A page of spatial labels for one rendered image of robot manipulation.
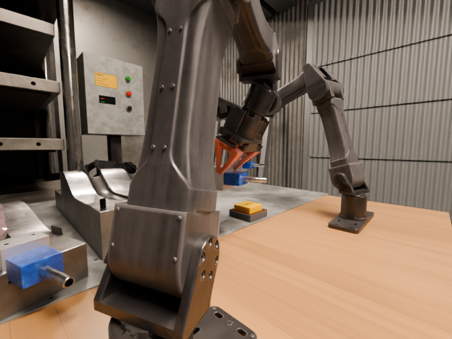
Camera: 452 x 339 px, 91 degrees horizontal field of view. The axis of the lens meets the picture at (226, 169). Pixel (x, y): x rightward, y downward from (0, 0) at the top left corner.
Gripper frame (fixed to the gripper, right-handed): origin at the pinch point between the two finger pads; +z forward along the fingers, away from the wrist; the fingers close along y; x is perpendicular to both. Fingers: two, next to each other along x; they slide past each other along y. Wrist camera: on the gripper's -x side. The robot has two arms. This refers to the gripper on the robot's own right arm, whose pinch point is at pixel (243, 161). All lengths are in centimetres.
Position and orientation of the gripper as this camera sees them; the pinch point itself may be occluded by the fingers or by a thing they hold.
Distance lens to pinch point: 97.2
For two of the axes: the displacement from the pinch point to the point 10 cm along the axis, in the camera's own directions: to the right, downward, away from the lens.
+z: -3.9, 8.5, 3.6
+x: 7.2, 5.2, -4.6
